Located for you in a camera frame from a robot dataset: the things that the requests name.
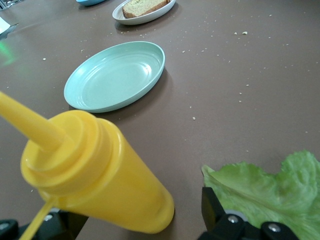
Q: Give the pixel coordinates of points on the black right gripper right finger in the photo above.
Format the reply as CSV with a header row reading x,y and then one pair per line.
x,y
215,222

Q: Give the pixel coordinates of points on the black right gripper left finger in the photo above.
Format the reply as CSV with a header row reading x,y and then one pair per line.
x,y
72,225

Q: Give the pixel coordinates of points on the yellow mustard squeeze bottle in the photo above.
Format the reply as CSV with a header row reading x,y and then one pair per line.
x,y
100,175

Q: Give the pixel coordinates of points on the brown bread slice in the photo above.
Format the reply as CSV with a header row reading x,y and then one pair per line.
x,y
142,7

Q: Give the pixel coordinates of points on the mint green plate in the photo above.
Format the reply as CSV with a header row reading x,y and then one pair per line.
x,y
115,77

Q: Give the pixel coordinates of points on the beige plate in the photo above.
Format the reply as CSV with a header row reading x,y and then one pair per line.
x,y
145,20

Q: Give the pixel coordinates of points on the blue plate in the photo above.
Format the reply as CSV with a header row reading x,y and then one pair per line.
x,y
90,2

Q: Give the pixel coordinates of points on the green lettuce leaf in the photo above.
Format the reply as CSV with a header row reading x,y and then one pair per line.
x,y
275,195

